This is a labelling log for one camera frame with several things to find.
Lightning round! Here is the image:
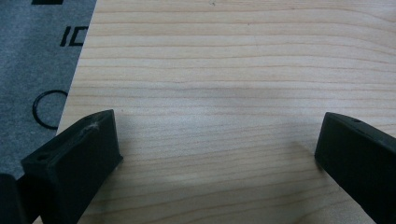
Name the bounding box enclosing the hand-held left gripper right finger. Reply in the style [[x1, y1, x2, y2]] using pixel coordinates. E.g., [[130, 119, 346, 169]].
[[314, 111, 396, 224]]

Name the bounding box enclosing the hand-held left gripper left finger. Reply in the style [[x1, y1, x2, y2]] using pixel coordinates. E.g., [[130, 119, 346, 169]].
[[20, 108, 124, 224]]

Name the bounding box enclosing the grey mat with black print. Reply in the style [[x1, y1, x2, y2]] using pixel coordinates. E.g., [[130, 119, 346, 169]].
[[0, 0, 99, 180]]

